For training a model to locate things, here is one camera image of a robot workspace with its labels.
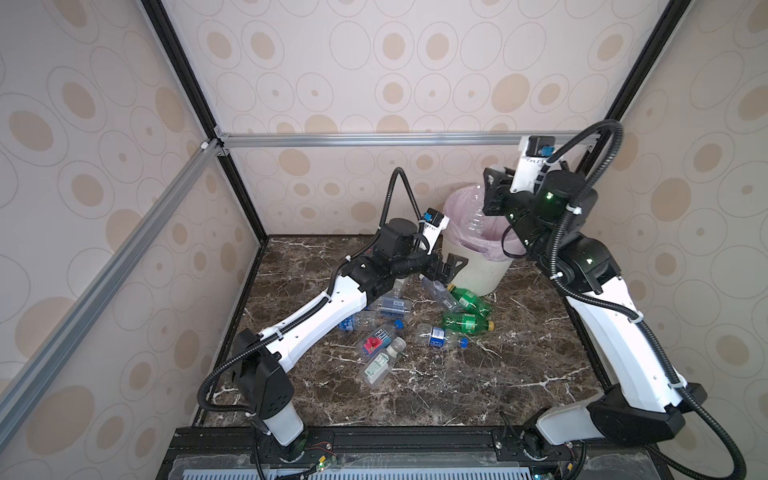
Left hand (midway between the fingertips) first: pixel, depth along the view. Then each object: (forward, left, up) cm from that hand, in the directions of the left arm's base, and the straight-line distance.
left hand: (462, 251), depth 67 cm
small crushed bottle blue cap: (-7, +2, -31) cm, 32 cm away
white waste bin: (+11, -13, -24) cm, 29 cm away
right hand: (+6, -4, +17) cm, 19 cm away
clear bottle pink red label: (-9, +21, -30) cm, 38 cm away
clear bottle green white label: (+13, +14, -34) cm, 39 cm away
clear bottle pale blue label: (+3, +16, -31) cm, 35 cm away
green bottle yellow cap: (-3, -7, -31) cm, 32 cm away
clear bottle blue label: (+2, +24, -37) cm, 44 cm away
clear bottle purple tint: (+9, 0, -33) cm, 35 cm away
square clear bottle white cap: (-16, +20, -30) cm, 39 cm away
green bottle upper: (+5, -9, -31) cm, 33 cm away
